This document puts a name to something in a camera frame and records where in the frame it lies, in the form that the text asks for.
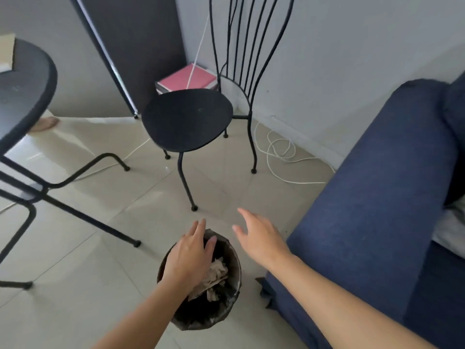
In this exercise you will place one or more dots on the person's left hand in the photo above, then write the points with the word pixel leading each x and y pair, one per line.
pixel 190 258

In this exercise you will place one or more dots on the person's right hand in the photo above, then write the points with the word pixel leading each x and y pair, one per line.
pixel 261 241

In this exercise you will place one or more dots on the heap of papers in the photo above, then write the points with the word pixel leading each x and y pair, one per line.
pixel 214 276

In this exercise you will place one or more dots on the black round waste bin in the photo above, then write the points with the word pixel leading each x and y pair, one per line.
pixel 203 316

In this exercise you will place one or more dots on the blue fabric sofa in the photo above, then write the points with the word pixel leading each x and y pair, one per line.
pixel 363 214

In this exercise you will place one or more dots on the person's right forearm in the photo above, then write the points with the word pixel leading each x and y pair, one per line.
pixel 338 316

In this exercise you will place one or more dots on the person's left forearm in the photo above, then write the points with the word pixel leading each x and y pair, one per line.
pixel 145 319

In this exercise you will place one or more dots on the black metal chair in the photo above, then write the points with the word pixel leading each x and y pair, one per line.
pixel 187 118

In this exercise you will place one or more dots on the pink book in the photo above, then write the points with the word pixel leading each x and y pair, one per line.
pixel 189 78

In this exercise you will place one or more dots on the white pillow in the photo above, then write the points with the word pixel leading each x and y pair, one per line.
pixel 452 228

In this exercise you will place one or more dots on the dark grey cabinet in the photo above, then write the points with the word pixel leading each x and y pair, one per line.
pixel 138 50

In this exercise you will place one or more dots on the round black table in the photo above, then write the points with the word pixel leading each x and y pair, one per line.
pixel 21 90

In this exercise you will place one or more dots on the beige book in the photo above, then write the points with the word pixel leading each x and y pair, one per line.
pixel 6 52

